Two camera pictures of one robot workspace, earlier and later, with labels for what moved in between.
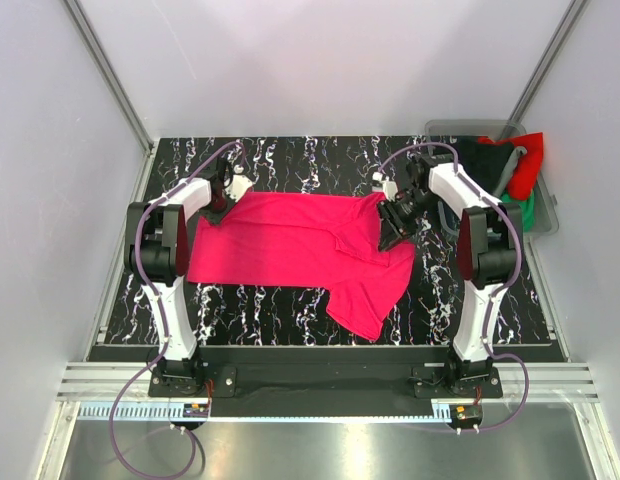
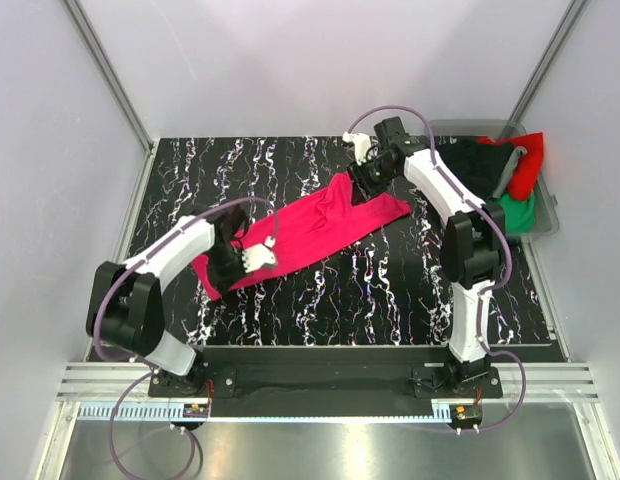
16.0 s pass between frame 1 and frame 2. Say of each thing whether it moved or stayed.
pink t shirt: moved
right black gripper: moved
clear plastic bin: stayed
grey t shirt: stayed
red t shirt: stayed
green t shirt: stayed
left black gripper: moved
